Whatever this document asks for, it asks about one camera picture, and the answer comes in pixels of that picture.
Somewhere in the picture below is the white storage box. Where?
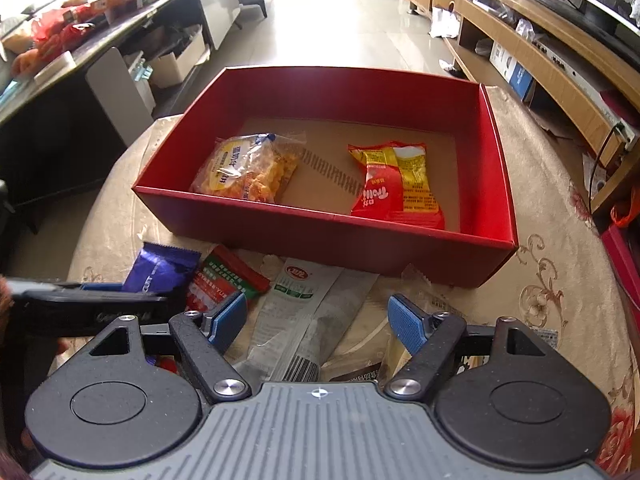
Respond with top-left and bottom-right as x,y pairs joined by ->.
147,35 -> 211,88

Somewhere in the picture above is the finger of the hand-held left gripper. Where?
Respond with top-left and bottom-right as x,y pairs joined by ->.
14,293 -> 176,339
9,279 -> 125,295

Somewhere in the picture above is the black television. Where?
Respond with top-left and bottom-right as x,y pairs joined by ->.
520,0 -> 640,41

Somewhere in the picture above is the red bag of oranges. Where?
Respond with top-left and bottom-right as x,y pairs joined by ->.
30,5 -> 96,61

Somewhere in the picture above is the clear packet of yellow pastry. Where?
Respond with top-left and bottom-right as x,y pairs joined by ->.
190,132 -> 307,205

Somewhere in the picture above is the red cardboard box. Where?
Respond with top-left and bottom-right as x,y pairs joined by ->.
131,66 -> 521,288

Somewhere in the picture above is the black cable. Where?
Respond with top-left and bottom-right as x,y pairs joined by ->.
590,130 -> 621,201

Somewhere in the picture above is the wooden television cabinet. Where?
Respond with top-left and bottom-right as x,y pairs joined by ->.
402,0 -> 640,216

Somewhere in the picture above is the red and yellow snack packet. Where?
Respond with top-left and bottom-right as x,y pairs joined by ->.
347,141 -> 446,231

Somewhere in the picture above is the white plastic bag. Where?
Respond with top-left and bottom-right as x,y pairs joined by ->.
430,5 -> 461,38

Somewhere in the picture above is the white and blue box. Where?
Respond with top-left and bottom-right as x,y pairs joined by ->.
490,40 -> 533,101

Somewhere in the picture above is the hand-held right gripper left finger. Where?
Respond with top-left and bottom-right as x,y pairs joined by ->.
80,291 -> 252,403

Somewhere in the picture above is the white and green snack packet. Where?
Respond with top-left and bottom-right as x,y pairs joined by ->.
245,256 -> 346,383

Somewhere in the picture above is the red and green snack packet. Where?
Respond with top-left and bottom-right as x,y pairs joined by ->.
185,245 -> 271,313

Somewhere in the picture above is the clear bun packet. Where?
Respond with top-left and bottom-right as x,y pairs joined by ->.
320,262 -> 561,386

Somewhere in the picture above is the orange plastic bag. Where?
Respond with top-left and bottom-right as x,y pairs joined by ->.
610,200 -> 640,228

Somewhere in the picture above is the black coffee table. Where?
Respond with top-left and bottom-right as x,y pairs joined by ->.
0,0 -> 242,236

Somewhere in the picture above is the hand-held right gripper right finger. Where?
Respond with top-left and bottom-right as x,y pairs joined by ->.
382,292 -> 557,403

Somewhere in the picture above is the white set-top device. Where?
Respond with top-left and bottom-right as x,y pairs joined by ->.
537,35 -> 621,111

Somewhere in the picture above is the red carton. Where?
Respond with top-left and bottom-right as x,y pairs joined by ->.
600,225 -> 640,311

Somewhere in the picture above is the purple snack packet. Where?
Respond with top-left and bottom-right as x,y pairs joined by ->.
121,241 -> 201,295

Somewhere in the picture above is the beige embroidered tablecloth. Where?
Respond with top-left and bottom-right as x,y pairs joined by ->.
67,82 -> 640,476

